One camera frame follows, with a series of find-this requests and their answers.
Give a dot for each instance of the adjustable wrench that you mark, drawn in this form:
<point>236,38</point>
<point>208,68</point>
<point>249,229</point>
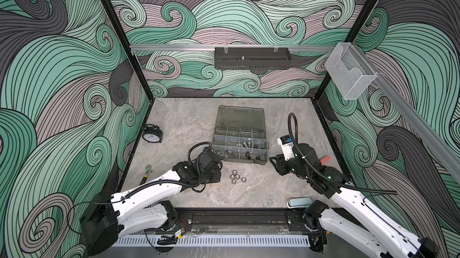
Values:
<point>148,171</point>

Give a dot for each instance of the black alarm clock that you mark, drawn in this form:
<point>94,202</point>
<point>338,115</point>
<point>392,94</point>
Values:
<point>152,133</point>

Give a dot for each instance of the smoky clear compartment organizer box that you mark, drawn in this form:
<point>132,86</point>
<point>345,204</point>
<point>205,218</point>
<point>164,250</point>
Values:
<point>240,135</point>

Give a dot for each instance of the black corner frame post left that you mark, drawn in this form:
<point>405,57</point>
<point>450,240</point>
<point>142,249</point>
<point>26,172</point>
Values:
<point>110,10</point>

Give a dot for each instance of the black corner frame post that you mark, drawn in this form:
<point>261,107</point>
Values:
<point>110,10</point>
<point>352,35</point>

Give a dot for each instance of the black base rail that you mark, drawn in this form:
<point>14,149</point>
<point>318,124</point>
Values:
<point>199,219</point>

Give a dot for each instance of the aluminium rail back wall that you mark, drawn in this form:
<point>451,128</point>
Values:
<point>212,47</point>

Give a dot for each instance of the aluminium rail right wall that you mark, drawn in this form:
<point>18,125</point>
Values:
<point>392,80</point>

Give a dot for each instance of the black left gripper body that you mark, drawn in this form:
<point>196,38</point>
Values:
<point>214,177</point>

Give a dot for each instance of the pile of screws and nuts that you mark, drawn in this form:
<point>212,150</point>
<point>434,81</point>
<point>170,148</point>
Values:
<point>235,177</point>

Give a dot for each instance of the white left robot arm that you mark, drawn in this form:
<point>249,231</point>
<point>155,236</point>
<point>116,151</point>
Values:
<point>109,217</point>

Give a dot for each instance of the pale blue rectangular case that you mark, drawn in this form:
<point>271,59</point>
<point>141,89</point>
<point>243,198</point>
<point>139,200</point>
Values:
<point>299,203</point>

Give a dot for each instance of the red plastic scoop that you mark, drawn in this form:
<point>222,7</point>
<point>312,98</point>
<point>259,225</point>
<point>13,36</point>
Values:
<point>325,160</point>

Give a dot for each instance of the clear acrylic wall holder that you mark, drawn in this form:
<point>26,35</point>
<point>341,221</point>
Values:
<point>350,70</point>

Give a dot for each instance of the white slotted cable duct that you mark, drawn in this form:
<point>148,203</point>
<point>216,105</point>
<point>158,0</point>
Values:
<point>218,241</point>

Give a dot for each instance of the aluminium rail wall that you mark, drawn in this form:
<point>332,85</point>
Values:
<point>212,47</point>
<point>392,80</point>

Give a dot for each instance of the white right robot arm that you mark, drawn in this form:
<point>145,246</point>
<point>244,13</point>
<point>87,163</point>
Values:
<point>373,232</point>

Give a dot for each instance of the black corner frame post right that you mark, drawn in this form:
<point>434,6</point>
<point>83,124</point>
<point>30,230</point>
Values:
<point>352,35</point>

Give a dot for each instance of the black perforated wall tray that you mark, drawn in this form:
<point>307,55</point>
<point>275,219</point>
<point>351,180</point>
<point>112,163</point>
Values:
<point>253,59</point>

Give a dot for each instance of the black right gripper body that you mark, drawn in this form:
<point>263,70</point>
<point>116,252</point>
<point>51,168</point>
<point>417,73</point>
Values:
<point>293,166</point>

